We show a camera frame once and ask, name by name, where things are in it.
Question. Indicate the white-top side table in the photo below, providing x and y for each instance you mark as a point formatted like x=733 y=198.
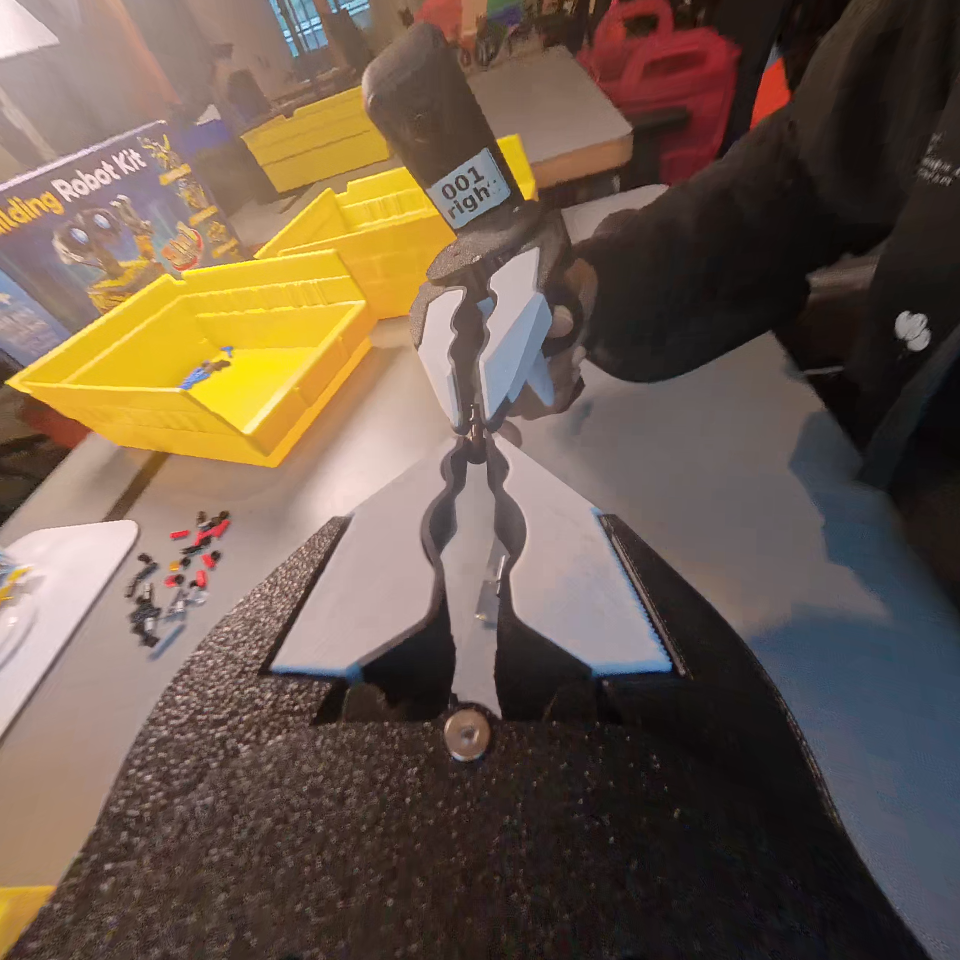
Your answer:
x=555 y=112

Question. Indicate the deep yellow plastic bin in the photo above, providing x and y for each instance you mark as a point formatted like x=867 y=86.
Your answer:
x=19 y=911

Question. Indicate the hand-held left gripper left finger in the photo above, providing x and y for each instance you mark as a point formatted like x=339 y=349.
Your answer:
x=360 y=592

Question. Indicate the yellow black sticker sheet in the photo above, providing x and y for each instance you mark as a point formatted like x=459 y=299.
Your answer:
x=11 y=577

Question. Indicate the pile of small building parts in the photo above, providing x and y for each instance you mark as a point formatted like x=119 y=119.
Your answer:
x=172 y=570

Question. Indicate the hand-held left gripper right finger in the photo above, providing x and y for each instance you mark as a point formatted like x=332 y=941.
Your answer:
x=577 y=585

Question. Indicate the wide yellow plastic bin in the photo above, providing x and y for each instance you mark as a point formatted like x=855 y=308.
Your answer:
x=247 y=390

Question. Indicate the red plastic case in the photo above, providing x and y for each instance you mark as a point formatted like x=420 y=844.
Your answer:
x=637 y=22
x=675 y=82

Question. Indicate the studio light panel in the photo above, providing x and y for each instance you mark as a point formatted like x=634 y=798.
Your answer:
x=19 y=26

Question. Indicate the black axle connector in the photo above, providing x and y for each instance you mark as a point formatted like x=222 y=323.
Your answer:
x=474 y=435

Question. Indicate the pile of blue tan parts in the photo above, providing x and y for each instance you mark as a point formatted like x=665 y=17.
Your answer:
x=202 y=371

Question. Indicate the robot kit box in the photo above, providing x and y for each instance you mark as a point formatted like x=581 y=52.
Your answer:
x=90 y=225

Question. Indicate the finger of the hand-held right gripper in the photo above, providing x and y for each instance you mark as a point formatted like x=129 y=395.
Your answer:
x=517 y=330
x=439 y=352

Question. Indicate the silver panel toy piece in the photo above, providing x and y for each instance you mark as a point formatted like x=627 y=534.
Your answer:
x=491 y=592

